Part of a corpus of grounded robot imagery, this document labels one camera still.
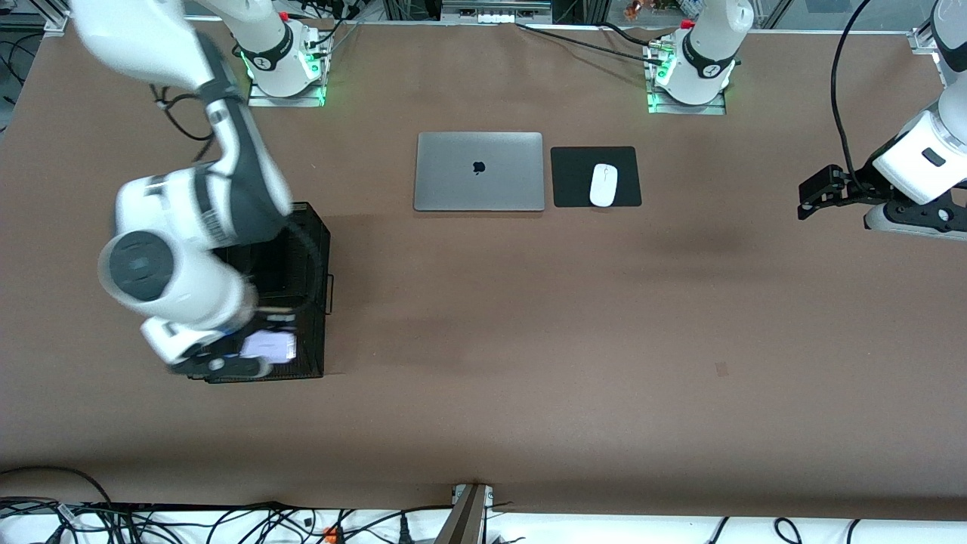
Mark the black cable across table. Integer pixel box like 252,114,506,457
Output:
516,23,660,64

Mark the white computer mouse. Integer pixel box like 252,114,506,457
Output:
589,163,619,208

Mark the black mesh two-tier organizer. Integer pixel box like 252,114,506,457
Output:
202,202,337,382

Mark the white socket power strip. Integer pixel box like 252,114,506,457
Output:
440,0,554,25

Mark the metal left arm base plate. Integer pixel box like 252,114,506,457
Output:
647,42,728,116

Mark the lavender flip phone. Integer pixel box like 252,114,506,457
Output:
240,331,298,363

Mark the looped dark floor cable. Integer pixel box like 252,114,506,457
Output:
0,465,114,508

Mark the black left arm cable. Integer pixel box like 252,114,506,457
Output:
831,0,871,182

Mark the long black power strip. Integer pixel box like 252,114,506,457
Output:
91,500,280,515

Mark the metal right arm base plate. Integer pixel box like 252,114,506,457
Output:
248,34,328,108

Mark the grey metal table bracket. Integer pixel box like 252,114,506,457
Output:
434,484,496,544

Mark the black mouse pad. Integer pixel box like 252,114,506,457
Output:
550,146,643,209

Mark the silver closed laptop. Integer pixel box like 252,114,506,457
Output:
413,132,545,212

